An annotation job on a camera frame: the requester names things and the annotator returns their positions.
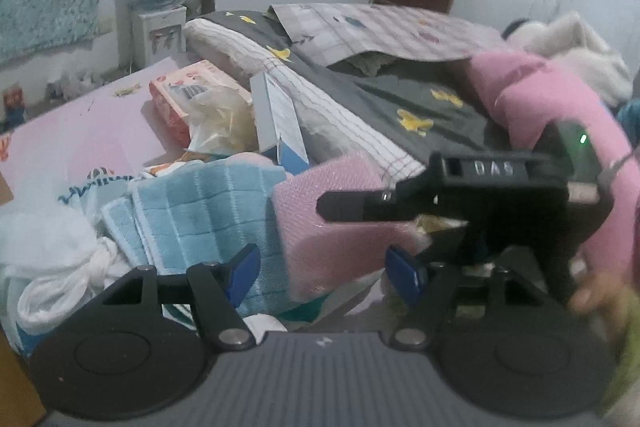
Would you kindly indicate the white checked pillow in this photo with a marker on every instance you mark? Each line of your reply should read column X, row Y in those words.
column 329, row 129

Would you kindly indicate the white water dispenser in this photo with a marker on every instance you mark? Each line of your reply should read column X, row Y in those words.
column 157, row 35

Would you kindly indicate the white fluffy blanket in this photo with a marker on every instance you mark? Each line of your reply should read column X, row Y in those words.
column 572, row 44

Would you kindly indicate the light blue checked towel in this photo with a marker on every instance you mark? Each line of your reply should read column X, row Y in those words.
column 205, row 213

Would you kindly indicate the pink fleece blanket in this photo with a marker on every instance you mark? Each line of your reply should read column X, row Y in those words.
column 523, row 92

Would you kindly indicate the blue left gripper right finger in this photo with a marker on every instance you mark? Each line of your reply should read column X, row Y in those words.
column 407, row 275

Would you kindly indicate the person's right hand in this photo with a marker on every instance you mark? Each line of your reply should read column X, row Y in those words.
column 606, row 295

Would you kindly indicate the grey star blanket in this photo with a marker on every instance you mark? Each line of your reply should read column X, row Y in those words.
column 422, row 107

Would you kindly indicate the white blue carton box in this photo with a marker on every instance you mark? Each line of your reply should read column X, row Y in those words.
column 278, row 132

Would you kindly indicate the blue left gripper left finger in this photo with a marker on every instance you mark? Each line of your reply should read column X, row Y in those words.
column 240, row 273

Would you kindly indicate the white plastic bag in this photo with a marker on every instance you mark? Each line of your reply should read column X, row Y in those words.
column 53, row 261

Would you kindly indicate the checked pink grey sheet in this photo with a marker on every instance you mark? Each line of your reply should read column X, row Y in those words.
column 331, row 33

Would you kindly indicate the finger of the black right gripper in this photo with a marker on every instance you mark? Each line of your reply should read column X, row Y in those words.
column 363, row 206

